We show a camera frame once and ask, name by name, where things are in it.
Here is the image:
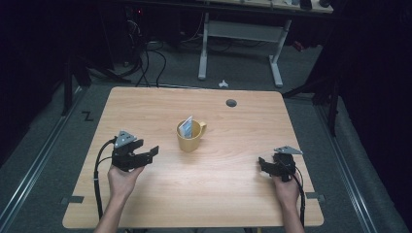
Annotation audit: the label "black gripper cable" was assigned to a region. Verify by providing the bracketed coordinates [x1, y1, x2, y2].
[281, 158, 307, 228]
[92, 137, 119, 221]

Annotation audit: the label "grey tape strip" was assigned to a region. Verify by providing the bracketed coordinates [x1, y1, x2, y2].
[60, 195, 86, 206]
[305, 191, 326, 204]

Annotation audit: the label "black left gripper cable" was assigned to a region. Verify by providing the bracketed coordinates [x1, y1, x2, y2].
[92, 137, 119, 221]

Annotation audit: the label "black metal stand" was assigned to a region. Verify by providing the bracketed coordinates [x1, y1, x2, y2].
[282, 72, 342, 138]
[60, 52, 132, 117]

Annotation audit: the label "black floor cables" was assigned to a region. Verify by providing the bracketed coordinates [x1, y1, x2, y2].
[127, 18, 168, 89]

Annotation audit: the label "person's right hand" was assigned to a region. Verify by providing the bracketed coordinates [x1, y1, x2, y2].
[270, 172, 301, 212]

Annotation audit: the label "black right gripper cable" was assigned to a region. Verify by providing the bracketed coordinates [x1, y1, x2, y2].
[281, 158, 307, 228]

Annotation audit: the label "metal floor rail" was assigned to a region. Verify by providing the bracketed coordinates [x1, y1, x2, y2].
[0, 84, 86, 225]
[314, 102, 379, 233]

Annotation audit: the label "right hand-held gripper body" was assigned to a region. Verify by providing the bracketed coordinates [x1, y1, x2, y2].
[271, 145, 304, 183]

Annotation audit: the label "person's left hand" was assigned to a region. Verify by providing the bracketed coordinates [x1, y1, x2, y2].
[107, 164, 146, 202]

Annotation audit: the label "white-framed desk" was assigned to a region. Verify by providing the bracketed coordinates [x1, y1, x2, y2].
[196, 0, 335, 89]

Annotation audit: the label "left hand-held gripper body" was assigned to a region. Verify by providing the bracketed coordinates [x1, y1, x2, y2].
[111, 130, 146, 173]

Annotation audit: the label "dark computer tower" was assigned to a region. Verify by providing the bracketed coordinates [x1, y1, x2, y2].
[123, 5, 149, 67]

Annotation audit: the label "yellow mug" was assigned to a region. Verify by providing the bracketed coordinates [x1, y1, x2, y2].
[176, 118, 208, 153]

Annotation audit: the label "white and blue packet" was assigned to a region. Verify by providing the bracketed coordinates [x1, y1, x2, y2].
[178, 115, 194, 140]

